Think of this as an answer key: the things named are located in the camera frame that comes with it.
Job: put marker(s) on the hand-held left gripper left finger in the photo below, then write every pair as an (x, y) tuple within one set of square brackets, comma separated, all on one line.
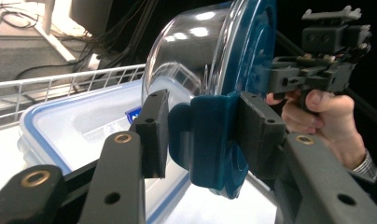
[(154, 137)]

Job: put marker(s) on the white metal stand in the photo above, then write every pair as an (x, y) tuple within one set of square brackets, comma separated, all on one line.
[(56, 43)]

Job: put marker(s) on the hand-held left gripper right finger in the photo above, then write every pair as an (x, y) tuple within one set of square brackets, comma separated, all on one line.
[(259, 140)]

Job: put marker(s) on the round glass container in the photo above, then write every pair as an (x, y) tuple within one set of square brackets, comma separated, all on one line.
[(189, 40)]

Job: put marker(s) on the clear rectangular plastic container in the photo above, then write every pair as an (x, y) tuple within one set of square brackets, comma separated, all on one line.
[(68, 124)]

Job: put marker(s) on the clear container with blue rim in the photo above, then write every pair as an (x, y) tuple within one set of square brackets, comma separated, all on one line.
[(208, 140)]

